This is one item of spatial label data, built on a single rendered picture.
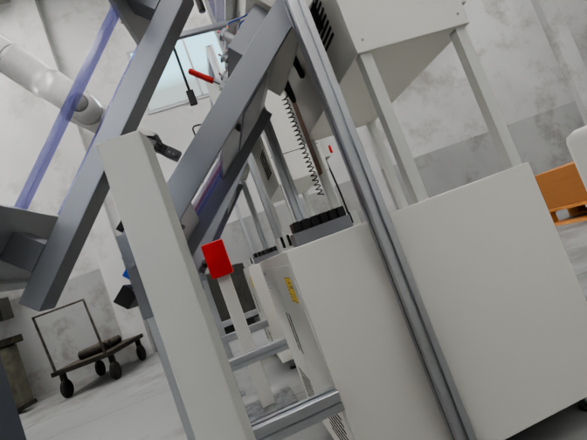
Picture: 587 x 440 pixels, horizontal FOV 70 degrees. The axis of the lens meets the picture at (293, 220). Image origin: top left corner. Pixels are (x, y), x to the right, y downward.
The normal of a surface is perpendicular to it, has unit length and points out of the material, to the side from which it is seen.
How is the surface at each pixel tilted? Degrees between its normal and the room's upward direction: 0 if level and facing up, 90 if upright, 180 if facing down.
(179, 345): 90
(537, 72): 90
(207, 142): 90
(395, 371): 90
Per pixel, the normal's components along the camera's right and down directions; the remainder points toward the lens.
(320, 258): 0.16, -0.14
